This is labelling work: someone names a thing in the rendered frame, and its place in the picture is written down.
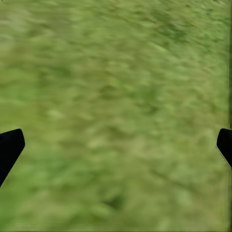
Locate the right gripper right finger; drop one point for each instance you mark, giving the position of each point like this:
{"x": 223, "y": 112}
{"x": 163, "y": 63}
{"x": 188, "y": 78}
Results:
{"x": 224, "y": 143}

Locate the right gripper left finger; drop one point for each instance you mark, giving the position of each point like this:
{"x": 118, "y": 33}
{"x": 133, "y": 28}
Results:
{"x": 11, "y": 145}

